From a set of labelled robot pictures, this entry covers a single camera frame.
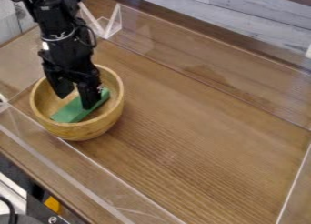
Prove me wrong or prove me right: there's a brown wooden bowl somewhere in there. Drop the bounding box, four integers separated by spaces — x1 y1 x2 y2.
30 66 125 141

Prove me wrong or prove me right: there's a green rectangular block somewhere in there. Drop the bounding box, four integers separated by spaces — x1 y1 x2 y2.
50 87 111 123

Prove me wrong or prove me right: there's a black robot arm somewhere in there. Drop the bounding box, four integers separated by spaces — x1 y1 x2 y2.
10 0 102 109

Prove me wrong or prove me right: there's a clear acrylic corner bracket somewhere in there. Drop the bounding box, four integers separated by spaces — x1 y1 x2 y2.
79 3 123 39

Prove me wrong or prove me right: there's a yellow black device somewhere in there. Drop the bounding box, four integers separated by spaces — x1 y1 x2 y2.
26 196 71 224

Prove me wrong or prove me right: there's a clear acrylic front barrier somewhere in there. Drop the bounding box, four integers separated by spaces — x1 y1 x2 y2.
0 92 186 224

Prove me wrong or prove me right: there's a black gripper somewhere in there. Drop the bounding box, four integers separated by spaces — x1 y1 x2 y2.
38 28 102 109

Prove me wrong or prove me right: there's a black cable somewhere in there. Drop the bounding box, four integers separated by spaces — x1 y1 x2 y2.
0 196 19 224

